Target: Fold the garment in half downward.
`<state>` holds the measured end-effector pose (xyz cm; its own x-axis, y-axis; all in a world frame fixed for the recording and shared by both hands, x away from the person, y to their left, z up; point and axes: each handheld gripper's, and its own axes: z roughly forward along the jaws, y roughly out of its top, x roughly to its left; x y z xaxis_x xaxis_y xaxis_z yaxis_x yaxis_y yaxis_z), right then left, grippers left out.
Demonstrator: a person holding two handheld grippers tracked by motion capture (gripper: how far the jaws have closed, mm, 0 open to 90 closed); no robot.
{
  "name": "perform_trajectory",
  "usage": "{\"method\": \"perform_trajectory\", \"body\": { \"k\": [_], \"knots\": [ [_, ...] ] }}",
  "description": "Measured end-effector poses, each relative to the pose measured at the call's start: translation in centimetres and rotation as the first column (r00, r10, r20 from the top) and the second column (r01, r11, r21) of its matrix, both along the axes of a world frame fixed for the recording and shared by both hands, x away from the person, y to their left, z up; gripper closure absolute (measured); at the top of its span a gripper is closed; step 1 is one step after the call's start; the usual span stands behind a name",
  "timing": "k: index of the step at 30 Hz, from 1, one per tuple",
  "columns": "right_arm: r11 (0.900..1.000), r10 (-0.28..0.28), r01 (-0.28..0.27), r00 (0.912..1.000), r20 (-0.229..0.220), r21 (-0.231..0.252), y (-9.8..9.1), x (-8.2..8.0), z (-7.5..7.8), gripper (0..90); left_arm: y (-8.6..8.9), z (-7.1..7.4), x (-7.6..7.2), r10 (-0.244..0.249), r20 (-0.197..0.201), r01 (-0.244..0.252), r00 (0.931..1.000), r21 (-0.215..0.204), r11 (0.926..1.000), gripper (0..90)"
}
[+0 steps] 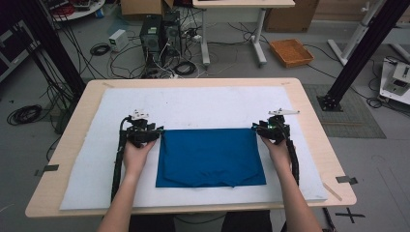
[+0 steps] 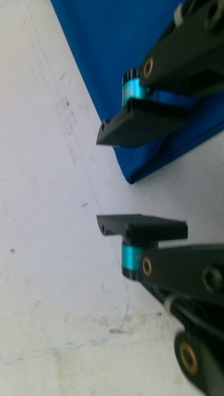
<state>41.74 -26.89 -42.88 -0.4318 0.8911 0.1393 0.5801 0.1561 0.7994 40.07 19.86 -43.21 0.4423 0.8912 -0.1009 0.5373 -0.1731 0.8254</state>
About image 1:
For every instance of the person's legs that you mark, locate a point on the person's legs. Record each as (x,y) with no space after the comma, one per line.
(245,222)

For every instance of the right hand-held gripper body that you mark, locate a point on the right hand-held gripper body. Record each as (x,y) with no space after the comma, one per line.
(278,132)

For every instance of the black computer tower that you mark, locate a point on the black computer tower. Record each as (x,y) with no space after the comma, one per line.
(172,32)
(151,38)

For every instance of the black tape cross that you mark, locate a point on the black tape cross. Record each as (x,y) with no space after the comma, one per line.
(350,215)

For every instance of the large cardboard box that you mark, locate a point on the large cardboard box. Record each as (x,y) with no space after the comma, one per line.
(290,16)

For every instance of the grey floor mat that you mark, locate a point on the grey floor mat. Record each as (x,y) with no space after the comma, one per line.
(357,119)

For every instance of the blue t-shirt with white print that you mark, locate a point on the blue t-shirt with white print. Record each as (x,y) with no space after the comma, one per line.
(209,158)

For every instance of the person's right hand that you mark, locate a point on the person's right hand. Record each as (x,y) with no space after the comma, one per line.
(278,154)

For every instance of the white metal stand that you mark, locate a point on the white metal stand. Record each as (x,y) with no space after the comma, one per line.
(354,35)

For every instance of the grey tape strip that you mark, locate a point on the grey tape strip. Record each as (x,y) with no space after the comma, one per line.
(346,179)
(48,168)

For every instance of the person's left hand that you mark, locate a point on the person's left hand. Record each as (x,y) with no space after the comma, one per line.
(137,158)

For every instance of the black metal frame post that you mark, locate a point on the black metal frame post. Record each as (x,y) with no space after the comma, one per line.
(364,51)
(51,48)

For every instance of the orange tray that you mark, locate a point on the orange tray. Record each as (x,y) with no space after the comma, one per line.
(291,52)

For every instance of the white machine on base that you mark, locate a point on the white machine on base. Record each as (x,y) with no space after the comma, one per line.
(398,80)

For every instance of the white felt mat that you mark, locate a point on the white felt mat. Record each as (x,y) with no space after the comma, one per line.
(193,103)

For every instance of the dark equipment rack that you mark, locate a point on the dark equipment rack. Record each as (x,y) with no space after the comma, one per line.
(14,48)

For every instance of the white desk with metal legs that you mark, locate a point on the white desk with metal legs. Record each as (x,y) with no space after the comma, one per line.
(241,3)

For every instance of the round white table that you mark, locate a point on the round white table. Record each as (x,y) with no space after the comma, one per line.
(80,11)

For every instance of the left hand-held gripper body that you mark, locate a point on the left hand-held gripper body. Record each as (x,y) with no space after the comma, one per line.
(141,135)

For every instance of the thin wooden strip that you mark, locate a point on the thin wooden strip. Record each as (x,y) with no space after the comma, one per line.
(332,191)

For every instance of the white power supply box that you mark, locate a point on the white power supply box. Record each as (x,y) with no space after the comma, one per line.
(118,40)

